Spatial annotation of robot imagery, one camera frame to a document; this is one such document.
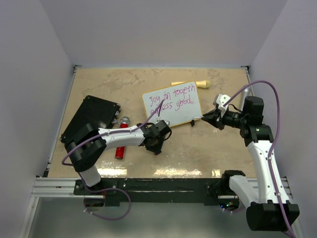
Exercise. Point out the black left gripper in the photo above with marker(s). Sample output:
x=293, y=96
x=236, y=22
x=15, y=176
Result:
x=157, y=149

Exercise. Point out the black hard case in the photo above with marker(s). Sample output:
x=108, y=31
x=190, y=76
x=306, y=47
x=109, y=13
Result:
x=94, y=111

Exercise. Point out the silver toy microphone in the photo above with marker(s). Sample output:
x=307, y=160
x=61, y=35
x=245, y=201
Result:
x=244, y=94

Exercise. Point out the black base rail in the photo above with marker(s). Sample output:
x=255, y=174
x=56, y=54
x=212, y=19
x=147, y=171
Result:
x=113, y=191

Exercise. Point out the cream toy microphone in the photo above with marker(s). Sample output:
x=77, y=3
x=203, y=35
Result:
x=205, y=84

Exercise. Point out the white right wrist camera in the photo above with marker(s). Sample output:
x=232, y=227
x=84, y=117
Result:
x=220, y=102

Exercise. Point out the yellow framed whiteboard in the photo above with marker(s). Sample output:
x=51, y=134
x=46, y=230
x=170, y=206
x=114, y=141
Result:
x=174, y=103

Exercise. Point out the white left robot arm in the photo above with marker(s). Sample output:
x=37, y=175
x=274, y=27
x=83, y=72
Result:
x=88, y=144

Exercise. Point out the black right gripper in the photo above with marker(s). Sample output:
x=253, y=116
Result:
x=214, y=118

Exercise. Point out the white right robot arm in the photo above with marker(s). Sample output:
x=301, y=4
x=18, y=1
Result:
x=268, y=208

